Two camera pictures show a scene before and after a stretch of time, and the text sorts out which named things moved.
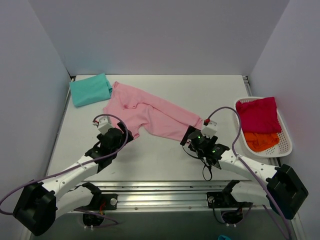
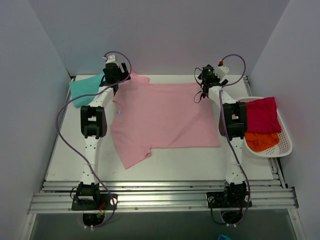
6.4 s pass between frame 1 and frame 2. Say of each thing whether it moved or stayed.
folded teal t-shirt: stayed
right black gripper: moved
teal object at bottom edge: stayed
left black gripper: moved
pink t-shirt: moved
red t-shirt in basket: stayed
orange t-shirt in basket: stayed
